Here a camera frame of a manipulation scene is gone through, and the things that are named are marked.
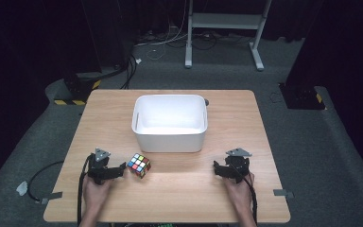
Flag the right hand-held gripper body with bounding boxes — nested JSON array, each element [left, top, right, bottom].
[[222, 148, 253, 185]]

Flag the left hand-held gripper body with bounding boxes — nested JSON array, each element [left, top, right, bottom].
[[86, 147, 112, 185]]

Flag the multicoloured puzzle cube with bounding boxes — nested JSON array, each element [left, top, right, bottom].
[[127, 152, 152, 180]]

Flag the white plastic bin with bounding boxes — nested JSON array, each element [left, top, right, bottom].
[[130, 94, 209, 154]]

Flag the person's left hand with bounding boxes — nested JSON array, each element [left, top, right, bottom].
[[82, 176, 115, 213]]

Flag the person's right hand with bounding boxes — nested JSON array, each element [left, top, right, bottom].
[[222, 172, 255, 217]]

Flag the wooden table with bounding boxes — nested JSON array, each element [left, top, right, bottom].
[[43, 89, 291, 224]]

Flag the grey tape strip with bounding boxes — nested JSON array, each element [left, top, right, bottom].
[[272, 188, 295, 200], [39, 191, 63, 205]]

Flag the black base with yellow stripes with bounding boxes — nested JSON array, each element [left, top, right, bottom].
[[53, 71, 103, 107], [278, 82, 327, 111]]

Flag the grey metal stand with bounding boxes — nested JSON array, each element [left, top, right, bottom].
[[183, 0, 272, 72]]

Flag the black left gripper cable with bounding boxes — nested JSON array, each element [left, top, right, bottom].
[[77, 153, 95, 227]]

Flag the black floor cable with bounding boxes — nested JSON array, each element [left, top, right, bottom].
[[26, 160, 65, 202]]

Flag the black cable bundle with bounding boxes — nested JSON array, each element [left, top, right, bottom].
[[119, 54, 139, 91]]

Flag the black cables under stand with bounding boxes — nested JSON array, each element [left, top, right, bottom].
[[191, 30, 253, 51]]

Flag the white floor cable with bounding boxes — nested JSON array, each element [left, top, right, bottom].
[[134, 18, 190, 61]]

